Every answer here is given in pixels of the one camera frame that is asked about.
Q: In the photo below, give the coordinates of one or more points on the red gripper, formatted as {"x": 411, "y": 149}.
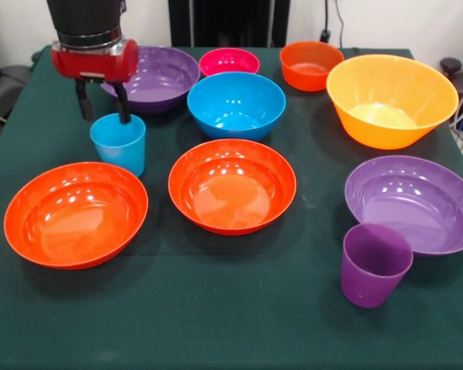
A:
{"x": 96, "y": 65}

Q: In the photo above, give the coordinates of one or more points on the small deep orange bowl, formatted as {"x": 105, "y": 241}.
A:
{"x": 310, "y": 79}

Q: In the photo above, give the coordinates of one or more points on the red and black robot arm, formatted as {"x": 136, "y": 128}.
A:
{"x": 85, "y": 19}

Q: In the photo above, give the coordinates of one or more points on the large yellow-orange bowl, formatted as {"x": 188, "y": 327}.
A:
{"x": 389, "y": 85}

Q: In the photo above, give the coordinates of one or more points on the purple plastic bowl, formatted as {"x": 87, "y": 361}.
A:
{"x": 416, "y": 200}
{"x": 162, "y": 77}

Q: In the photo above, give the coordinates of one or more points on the dark green tablecloth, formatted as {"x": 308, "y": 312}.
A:
{"x": 216, "y": 289}

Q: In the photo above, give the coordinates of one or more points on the purple plastic cup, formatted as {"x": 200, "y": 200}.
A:
{"x": 366, "y": 285}

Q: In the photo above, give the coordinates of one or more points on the wide red-orange bowl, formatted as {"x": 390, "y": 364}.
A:
{"x": 231, "y": 192}
{"x": 77, "y": 223}

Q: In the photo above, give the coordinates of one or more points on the blue plastic cup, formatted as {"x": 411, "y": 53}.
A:
{"x": 119, "y": 154}

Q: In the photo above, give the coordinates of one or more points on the blue plastic bowl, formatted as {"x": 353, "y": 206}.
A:
{"x": 235, "y": 100}

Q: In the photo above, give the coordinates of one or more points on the pink plastic bowl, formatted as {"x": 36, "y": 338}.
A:
{"x": 227, "y": 61}

